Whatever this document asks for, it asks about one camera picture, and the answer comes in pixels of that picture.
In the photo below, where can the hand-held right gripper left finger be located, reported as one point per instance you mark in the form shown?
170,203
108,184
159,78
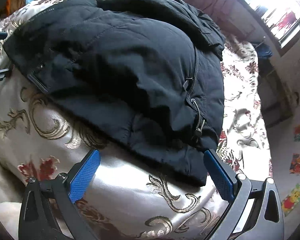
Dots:
85,175

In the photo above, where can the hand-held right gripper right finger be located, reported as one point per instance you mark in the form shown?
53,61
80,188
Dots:
218,177

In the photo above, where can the black padded jacket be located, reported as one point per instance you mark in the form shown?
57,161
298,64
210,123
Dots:
115,67

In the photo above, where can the floral satin bed blanket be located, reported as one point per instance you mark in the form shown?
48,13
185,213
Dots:
125,180

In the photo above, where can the dark wooden table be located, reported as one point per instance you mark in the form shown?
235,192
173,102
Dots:
277,92

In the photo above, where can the blue bag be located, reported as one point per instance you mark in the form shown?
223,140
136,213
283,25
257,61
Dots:
265,50

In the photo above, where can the red hanging cloth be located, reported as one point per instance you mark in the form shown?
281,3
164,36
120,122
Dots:
286,20

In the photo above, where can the window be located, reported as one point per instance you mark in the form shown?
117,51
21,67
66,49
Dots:
272,2

